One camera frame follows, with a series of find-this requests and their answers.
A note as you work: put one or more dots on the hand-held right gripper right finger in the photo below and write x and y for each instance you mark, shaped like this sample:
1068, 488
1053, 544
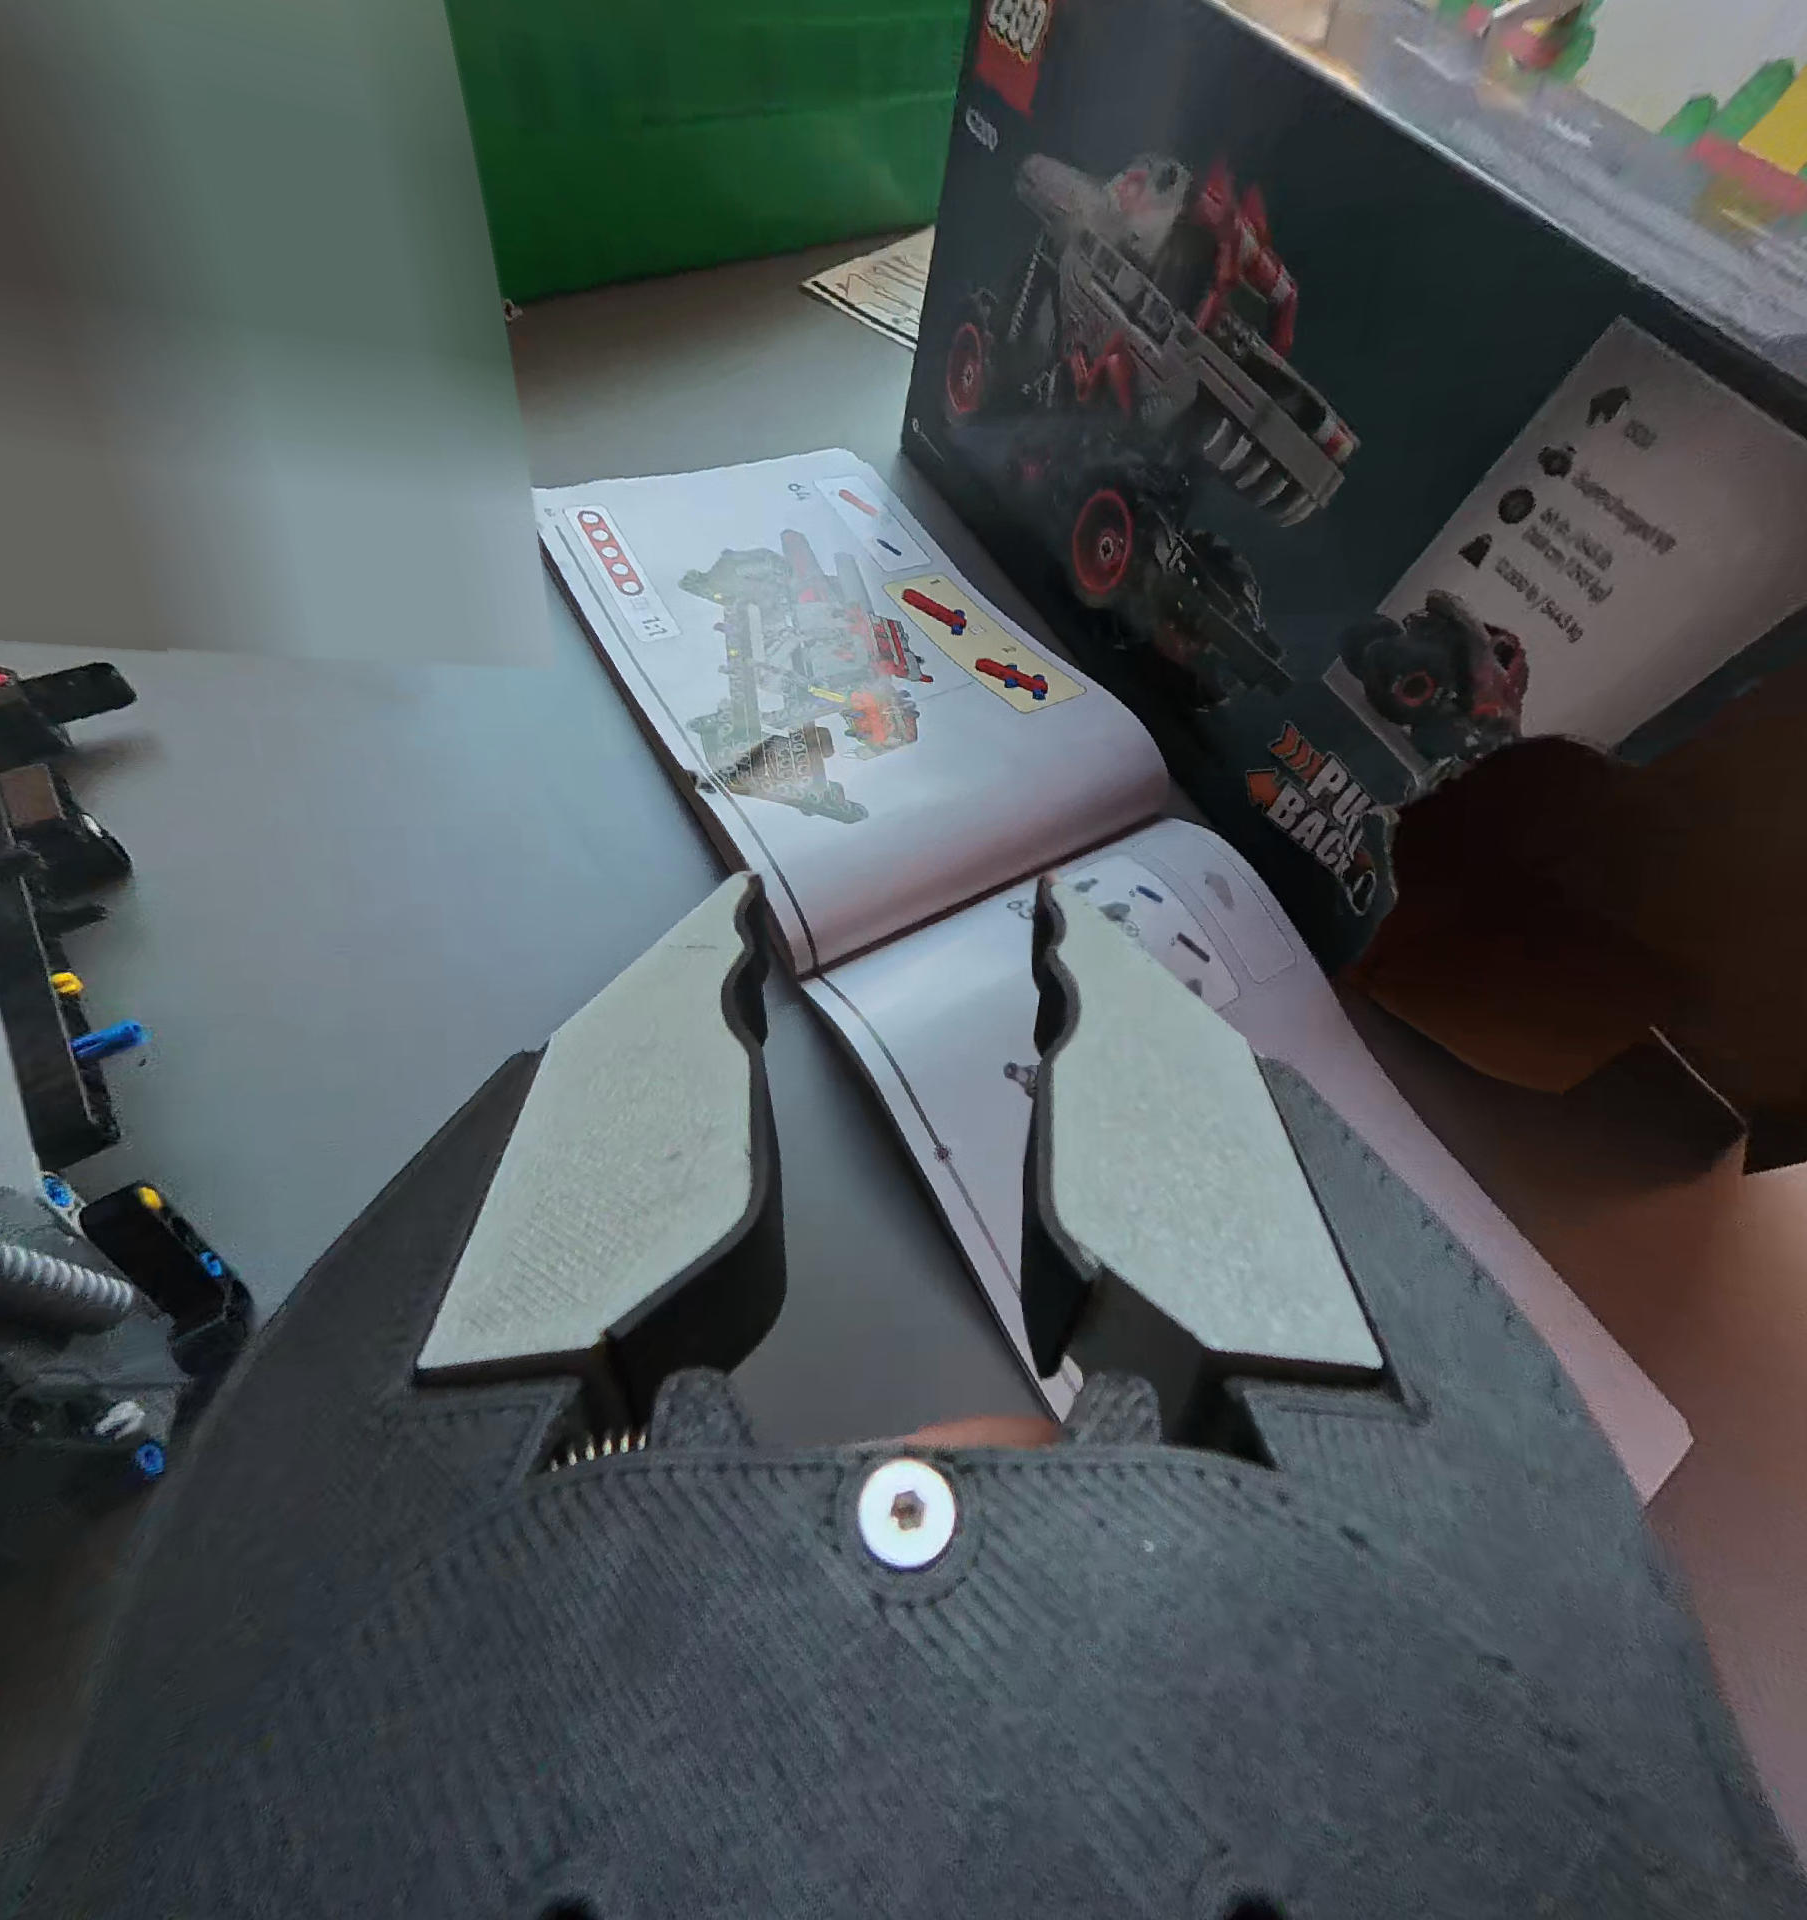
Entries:
1187, 1186

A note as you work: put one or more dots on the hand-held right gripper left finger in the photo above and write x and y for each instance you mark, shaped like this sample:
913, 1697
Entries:
618, 1170

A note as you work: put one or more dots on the green plastic tray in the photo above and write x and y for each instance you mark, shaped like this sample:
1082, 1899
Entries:
693, 134

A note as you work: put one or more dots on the open lego instruction booklet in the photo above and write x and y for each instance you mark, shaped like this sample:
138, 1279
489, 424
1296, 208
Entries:
993, 780

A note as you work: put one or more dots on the partly built lego truck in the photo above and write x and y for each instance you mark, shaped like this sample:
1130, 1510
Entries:
33, 960

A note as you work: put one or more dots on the dark lego set box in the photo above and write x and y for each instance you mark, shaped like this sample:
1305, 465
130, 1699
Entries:
1292, 270

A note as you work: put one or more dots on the clear plastic sticker bag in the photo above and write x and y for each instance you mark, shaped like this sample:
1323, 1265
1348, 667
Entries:
880, 292

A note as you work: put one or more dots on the colourful toy bricks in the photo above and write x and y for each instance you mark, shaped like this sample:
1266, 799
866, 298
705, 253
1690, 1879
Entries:
1787, 129

